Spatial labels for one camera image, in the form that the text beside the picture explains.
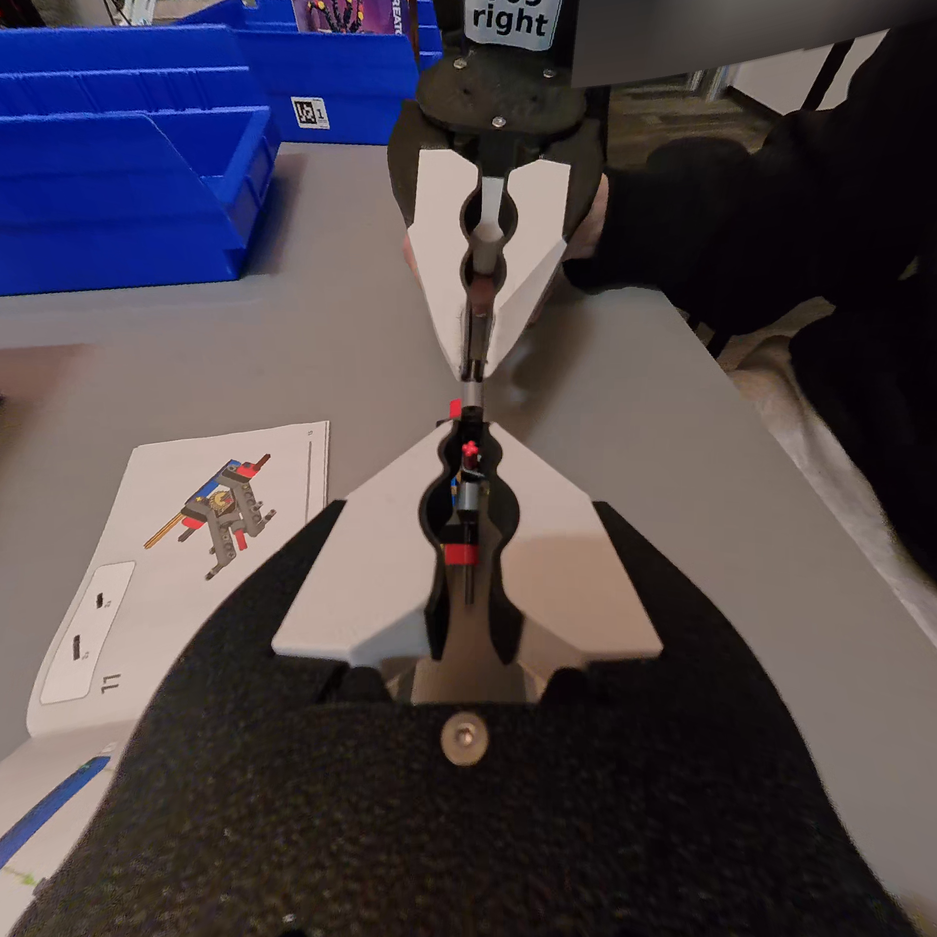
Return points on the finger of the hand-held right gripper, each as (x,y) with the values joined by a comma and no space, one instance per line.
(435,219)
(538,219)

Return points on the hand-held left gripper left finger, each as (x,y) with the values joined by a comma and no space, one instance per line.
(366,578)

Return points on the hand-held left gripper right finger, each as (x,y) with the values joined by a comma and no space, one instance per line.
(578,578)

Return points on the small lego assembly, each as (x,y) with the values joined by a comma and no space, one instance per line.
(462,553)

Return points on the person's right forearm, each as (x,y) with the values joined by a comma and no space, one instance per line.
(732,219)

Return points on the person's right hand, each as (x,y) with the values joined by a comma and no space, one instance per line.
(594,230)

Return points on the blue plastic bin with tag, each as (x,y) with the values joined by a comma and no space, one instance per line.
(366,80)

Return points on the purple printed box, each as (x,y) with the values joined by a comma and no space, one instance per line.
(344,14)

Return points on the open instruction booklet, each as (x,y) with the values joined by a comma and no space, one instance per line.
(146,585)

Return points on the person's body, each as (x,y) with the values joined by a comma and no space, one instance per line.
(878,410)

